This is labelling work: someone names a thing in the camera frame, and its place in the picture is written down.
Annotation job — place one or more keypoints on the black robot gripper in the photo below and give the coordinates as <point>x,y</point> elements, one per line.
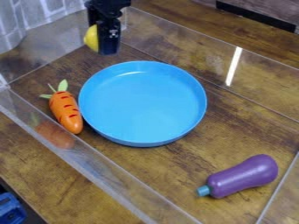
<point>108,27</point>

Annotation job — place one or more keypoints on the yellow toy lemon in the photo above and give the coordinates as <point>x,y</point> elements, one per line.
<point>91,38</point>

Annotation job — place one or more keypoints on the blue round tray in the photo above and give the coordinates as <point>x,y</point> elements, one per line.
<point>143,103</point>

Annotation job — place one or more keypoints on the orange toy carrot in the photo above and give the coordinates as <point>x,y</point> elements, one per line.
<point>64,107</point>

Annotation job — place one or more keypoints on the purple toy eggplant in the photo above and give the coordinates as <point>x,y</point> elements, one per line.
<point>254,172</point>

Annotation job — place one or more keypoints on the blue plastic crate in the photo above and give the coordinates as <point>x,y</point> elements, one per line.
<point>12,213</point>

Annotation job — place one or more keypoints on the clear acrylic corner bracket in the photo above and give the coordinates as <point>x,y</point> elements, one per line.
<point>123,19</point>

